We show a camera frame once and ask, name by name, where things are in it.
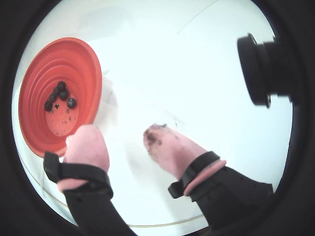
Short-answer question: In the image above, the red collapsible cup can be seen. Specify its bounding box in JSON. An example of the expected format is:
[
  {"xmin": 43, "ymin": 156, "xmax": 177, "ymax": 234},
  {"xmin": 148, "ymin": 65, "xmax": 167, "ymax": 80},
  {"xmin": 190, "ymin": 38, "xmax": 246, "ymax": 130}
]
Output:
[{"xmin": 18, "ymin": 37, "xmax": 103, "ymax": 158}]

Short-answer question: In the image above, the pink stained gripper finger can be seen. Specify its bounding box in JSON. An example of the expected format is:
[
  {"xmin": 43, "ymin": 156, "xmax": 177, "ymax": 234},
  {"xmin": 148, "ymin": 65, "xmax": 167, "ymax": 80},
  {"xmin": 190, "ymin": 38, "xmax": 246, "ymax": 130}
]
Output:
[{"xmin": 142, "ymin": 124, "xmax": 274, "ymax": 231}]

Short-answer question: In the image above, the pink covered gripper finger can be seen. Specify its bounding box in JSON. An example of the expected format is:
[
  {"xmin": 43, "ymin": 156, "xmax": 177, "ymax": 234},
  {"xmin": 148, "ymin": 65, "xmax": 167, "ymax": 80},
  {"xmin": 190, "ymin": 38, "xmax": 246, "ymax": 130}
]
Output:
[{"xmin": 43, "ymin": 124, "xmax": 140, "ymax": 236}]

